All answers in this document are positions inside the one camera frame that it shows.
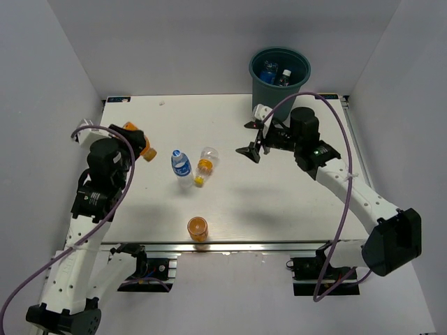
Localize orange juice bottle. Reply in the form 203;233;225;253
123;121;157;162
194;147;219;187

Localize blue label water bottle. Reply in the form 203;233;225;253
171;149;193;188
258;60;279;85

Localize clear plastic bottle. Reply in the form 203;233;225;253
274;69;291;87

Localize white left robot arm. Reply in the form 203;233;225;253
26;121;156;334

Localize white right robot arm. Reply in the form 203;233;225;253
236;104;422;278

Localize dark green plastic bin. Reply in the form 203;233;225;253
249;47;311;108

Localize left blue table sticker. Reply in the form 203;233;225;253
106;96;131;103

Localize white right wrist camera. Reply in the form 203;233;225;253
253;104;273;138

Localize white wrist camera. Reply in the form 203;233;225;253
253;104;273;138
71;119;108;149

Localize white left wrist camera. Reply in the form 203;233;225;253
71;119;108;149

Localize aluminium table front rail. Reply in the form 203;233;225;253
99;240;367;254

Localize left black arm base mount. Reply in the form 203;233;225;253
108;244;177;293

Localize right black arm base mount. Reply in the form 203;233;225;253
284;241;350;297

